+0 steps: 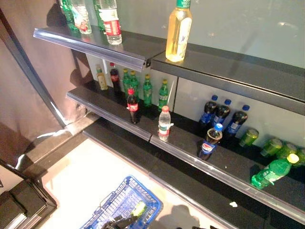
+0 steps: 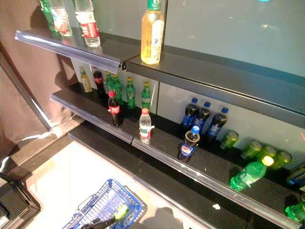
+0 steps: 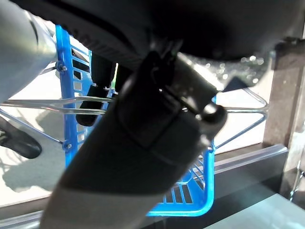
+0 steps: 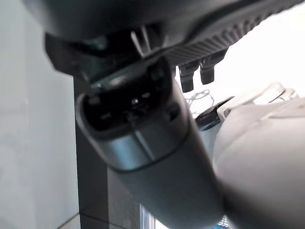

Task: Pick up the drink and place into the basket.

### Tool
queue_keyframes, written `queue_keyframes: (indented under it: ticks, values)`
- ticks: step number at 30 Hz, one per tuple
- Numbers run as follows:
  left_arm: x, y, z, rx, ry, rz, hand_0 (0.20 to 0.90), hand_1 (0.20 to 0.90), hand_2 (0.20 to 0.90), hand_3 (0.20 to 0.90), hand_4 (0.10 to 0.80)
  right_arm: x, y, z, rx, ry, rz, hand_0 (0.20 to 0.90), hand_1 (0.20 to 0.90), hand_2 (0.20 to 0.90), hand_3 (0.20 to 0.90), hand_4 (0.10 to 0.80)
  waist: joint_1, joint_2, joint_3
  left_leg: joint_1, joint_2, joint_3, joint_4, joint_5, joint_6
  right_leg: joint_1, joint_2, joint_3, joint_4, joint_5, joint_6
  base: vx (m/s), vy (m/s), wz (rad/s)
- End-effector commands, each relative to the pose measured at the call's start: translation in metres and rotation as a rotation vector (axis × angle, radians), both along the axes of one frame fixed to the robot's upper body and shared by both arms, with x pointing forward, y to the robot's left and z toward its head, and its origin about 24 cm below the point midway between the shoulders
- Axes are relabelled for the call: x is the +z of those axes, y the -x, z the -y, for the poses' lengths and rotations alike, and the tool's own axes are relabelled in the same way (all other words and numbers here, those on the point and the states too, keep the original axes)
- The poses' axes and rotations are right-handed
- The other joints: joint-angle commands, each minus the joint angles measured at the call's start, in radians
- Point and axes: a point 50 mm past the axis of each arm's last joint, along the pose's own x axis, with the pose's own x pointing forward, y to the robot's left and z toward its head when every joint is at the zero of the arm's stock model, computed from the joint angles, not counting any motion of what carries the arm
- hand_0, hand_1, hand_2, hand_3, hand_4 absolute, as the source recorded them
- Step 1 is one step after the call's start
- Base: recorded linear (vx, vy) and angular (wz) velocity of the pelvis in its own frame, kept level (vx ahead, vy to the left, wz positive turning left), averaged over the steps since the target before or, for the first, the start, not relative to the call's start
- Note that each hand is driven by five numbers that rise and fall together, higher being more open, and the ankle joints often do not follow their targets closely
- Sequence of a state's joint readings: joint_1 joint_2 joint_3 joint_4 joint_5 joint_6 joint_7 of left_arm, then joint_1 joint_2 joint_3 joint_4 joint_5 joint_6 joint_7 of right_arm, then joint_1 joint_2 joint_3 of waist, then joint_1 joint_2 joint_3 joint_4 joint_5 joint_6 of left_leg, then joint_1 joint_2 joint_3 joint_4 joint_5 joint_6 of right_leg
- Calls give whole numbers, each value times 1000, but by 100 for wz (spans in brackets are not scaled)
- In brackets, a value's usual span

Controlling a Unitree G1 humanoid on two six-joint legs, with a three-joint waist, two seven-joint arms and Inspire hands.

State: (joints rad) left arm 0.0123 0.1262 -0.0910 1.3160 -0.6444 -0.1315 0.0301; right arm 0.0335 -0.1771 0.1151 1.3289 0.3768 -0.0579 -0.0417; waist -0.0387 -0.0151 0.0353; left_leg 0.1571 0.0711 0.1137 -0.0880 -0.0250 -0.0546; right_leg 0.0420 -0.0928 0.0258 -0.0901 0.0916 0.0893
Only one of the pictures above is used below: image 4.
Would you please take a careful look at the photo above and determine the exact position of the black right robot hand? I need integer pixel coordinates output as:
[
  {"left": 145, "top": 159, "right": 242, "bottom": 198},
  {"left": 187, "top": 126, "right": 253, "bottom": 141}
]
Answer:
[{"left": 19, "top": 0, "right": 305, "bottom": 229}]

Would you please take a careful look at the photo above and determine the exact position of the black shelf side panel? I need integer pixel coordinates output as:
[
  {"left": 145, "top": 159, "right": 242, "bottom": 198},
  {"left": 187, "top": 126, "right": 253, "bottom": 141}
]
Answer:
[{"left": 73, "top": 71, "right": 143, "bottom": 229}]

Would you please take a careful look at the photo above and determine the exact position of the silver right robot leg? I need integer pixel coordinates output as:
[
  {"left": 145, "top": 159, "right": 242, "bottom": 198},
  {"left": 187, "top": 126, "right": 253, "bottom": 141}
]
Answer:
[{"left": 195, "top": 95, "right": 305, "bottom": 229}]

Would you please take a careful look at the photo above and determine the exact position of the thin white cable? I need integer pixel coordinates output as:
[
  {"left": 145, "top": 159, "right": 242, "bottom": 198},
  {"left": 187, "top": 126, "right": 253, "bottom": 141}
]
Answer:
[{"left": 185, "top": 89, "right": 215, "bottom": 113}]

